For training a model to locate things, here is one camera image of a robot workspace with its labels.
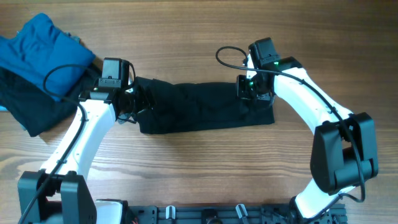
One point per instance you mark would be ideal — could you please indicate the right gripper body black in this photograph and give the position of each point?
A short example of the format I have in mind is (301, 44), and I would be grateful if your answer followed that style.
(244, 88)

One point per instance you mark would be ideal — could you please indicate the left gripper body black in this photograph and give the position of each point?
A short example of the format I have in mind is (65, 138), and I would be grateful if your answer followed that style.
(137, 101)

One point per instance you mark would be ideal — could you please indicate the black polo shirt white logo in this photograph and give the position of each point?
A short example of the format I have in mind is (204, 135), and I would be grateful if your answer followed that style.
(188, 107)

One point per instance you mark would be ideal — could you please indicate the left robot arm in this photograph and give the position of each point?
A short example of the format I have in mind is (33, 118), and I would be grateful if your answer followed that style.
(57, 192)

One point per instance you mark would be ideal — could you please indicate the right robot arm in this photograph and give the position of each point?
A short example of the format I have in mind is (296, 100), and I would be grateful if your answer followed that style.
(344, 150)

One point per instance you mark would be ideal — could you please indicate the blue folded shirt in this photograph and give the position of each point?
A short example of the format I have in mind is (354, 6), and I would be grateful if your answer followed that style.
(41, 52)

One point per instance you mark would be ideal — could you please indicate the black folded garment under blue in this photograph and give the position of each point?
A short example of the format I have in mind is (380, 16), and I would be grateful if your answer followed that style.
(37, 111)

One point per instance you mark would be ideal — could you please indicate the light blue cloth edge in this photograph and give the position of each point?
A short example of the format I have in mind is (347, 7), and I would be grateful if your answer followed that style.
(2, 108)

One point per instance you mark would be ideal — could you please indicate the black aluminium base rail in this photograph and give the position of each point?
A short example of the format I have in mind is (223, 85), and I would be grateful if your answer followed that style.
(264, 214)

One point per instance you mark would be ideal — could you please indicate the left white rail clip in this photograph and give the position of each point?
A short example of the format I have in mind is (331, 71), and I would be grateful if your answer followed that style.
(170, 212)

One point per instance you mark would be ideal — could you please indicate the white rail clip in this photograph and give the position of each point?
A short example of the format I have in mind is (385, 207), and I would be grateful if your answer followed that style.
(242, 213)
(170, 212)

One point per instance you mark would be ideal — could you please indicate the right white rail clip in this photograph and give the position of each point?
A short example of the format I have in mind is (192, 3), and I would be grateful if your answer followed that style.
(242, 213)

